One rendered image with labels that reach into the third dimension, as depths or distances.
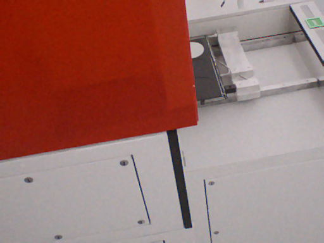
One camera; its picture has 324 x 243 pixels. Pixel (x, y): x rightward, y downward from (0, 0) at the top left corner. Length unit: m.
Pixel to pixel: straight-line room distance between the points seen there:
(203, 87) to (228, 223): 0.50
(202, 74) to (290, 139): 0.39
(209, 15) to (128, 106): 0.94
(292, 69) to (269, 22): 0.24
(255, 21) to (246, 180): 0.67
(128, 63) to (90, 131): 0.20
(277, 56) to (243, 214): 0.62
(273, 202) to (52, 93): 1.00
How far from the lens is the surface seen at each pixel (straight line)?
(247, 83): 1.65
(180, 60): 0.95
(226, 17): 1.91
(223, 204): 1.69
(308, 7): 1.94
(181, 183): 1.23
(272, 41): 1.94
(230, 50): 1.84
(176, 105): 1.03
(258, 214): 1.80
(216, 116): 1.67
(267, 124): 1.64
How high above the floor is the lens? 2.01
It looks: 42 degrees down
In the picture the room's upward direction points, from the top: 8 degrees counter-clockwise
